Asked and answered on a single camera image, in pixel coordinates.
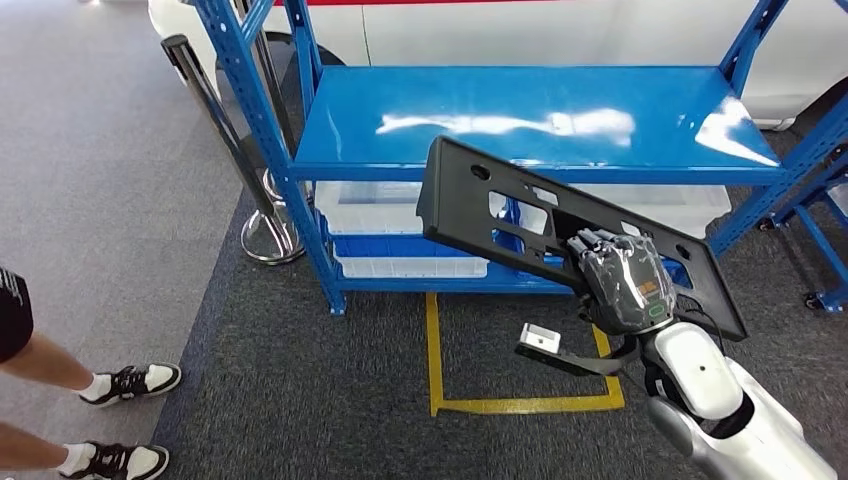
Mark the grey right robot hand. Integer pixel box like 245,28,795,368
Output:
566,228,678,337

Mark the black plastic panel part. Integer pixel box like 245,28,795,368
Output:
415,135,750,343

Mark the blue wheeled shelf rack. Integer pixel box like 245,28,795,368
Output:
757,142,848,314

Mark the blue metal shelf rack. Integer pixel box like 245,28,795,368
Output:
192,0,848,318

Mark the yellow floor tape square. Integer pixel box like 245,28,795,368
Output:
424,292,627,417

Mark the white car with red stripe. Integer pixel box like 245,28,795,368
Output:
146,0,848,132

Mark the chrome stanchion with black top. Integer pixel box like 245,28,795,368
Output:
160,34,307,268

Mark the chrome stanchion pole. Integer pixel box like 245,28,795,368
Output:
231,0,313,200

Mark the person's right foot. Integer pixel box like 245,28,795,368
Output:
56,441,171,480

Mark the person's left leg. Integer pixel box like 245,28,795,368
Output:
0,266,97,399

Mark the person's leg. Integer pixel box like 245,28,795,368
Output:
0,420,74,473
0,266,97,399

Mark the person's right leg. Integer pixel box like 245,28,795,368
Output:
0,420,74,473

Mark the black camera bracket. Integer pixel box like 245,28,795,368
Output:
514,334,643,379

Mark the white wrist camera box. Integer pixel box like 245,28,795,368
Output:
518,322,563,356

